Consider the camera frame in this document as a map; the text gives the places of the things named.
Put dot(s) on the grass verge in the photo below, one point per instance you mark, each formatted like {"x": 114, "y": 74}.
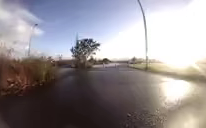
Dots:
{"x": 164, "y": 69}

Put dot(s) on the dry brown reed bushes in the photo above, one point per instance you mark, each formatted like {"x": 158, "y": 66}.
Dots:
{"x": 17, "y": 73}

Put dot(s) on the thin street lamp pole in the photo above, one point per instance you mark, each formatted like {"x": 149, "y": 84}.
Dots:
{"x": 29, "y": 43}

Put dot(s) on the broad dark green tree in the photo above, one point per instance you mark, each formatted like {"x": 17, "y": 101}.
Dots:
{"x": 84, "y": 50}

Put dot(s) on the dark asphalt road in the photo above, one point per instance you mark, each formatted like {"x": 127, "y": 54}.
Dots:
{"x": 97, "y": 96}

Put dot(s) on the tall curved street lamp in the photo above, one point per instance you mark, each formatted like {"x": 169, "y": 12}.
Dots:
{"x": 145, "y": 43}

